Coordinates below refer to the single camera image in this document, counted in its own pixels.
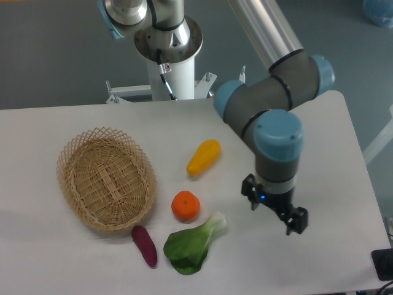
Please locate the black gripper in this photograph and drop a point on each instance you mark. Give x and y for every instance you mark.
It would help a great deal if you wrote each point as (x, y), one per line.
(296, 219)

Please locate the green bok choy vegetable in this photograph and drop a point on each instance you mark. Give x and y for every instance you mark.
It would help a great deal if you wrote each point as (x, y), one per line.
(187, 249)

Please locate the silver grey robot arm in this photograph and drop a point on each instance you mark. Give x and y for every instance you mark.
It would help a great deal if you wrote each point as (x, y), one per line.
(261, 114)

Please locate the yellow papaya fruit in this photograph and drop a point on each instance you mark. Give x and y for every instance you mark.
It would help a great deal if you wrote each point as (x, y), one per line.
(205, 156)

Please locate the orange tangerine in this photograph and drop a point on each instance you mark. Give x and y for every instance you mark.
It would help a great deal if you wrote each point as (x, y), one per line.
(185, 206)

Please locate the black device at table edge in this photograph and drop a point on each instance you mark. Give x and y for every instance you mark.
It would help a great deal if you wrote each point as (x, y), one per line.
(382, 260)

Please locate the purple sweet potato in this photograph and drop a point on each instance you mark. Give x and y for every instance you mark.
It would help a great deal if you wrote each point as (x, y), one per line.
(145, 244)

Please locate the woven wicker basket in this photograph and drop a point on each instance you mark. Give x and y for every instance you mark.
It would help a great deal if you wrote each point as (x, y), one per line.
(107, 179)

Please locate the blue plastic bag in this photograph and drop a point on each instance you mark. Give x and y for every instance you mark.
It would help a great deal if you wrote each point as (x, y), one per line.
(378, 12)

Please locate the white frame bar right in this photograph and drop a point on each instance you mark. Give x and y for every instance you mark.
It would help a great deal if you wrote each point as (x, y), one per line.
(379, 142)

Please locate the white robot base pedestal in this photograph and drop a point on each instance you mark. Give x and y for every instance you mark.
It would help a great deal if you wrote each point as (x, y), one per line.
(170, 60)

